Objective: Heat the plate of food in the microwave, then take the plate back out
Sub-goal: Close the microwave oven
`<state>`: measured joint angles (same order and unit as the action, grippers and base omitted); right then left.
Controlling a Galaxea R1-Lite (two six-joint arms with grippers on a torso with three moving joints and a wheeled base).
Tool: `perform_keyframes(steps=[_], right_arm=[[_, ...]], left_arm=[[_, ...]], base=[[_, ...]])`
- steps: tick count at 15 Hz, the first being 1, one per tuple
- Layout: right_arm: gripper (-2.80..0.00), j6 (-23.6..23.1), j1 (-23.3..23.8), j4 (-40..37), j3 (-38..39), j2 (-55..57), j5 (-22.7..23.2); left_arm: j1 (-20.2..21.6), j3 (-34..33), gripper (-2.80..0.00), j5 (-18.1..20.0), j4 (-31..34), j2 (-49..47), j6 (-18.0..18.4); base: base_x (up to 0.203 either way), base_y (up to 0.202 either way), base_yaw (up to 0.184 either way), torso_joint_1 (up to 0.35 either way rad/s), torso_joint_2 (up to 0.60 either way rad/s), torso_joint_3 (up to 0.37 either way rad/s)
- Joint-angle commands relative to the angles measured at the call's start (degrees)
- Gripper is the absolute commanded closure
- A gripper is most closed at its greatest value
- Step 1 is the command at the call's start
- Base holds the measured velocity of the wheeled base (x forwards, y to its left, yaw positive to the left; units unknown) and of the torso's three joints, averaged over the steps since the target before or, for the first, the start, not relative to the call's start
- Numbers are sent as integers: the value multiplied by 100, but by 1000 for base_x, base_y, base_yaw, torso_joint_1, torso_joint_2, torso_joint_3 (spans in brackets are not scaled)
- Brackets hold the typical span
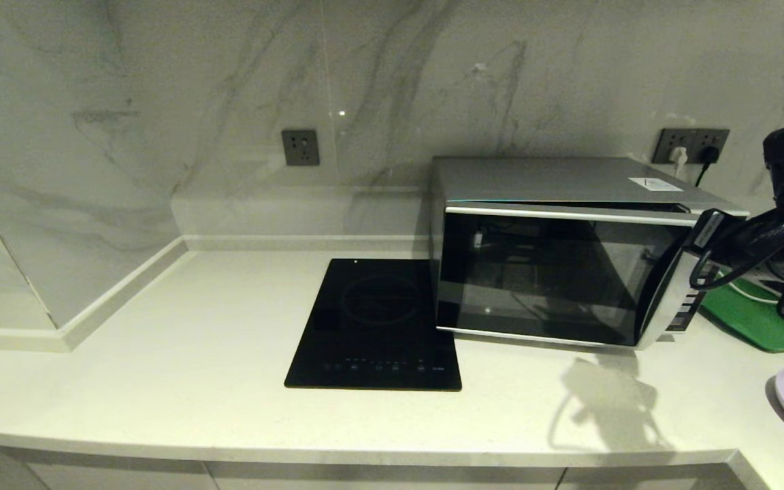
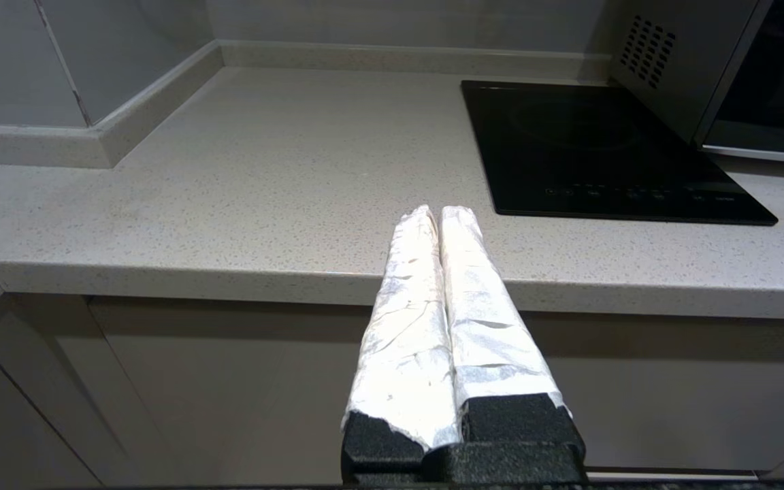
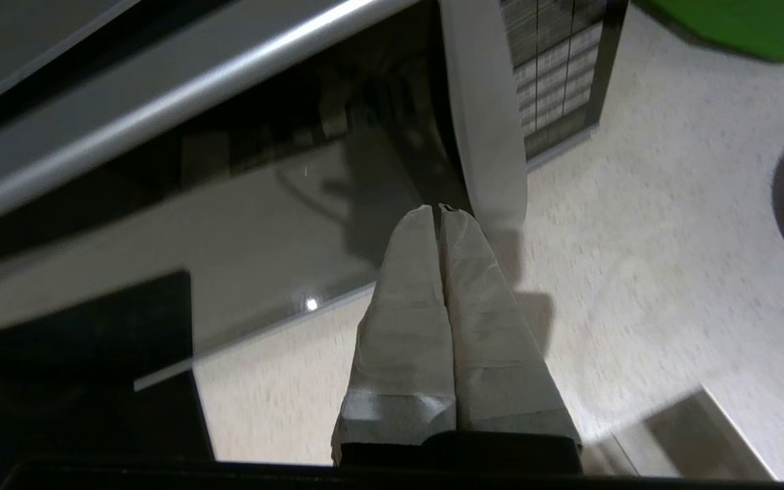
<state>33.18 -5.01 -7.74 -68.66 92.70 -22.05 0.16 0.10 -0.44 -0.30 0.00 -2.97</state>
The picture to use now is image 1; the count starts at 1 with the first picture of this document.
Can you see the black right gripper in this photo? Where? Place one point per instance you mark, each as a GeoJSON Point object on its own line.
{"type": "Point", "coordinates": [773, 248]}

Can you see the silver microwave oven body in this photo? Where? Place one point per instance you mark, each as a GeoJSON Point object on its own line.
{"type": "Point", "coordinates": [535, 178]}

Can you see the white label sticker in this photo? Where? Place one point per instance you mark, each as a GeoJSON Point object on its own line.
{"type": "Point", "coordinates": [654, 184]}

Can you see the green plastic tray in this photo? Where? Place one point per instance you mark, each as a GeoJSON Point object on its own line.
{"type": "Point", "coordinates": [753, 320]}

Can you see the black induction cooktop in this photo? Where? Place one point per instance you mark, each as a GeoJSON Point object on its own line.
{"type": "Point", "coordinates": [371, 327]}

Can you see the grey double wall socket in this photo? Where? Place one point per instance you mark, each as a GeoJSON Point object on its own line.
{"type": "Point", "coordinates": [693, 138]}

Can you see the grey single wall socket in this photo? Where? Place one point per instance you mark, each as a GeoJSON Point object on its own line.
{"type": "Point", "coordinates": [300, 148]}

